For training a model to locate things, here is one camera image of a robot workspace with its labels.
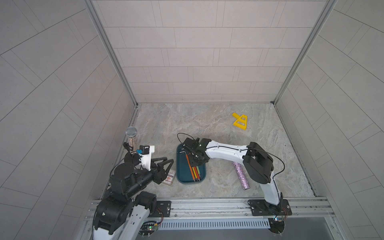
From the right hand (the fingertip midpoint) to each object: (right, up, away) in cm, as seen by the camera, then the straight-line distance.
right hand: (193, 164), depth 86 cm
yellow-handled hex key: (+1, -4, -4) cm, 6 cm away
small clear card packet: (-12, -5, -7) cm, 15 cm away
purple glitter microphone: (+28, -7, -9) cm, 30 cm away
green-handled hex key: (+3, -2, -4) cm, 6 cm away
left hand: (-8, +10, -25) cm, 28 cm away
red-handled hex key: (+2, -3, -6) cm, 7 cm away
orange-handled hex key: (0, -4, -4) cm, 5 cm away
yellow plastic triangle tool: (+34, +25, +19) cm, 46 cm away
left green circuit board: (-19, -21, -21) cm, 35 cm away
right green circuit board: (+39, -22, -19) cm, 49 cm away
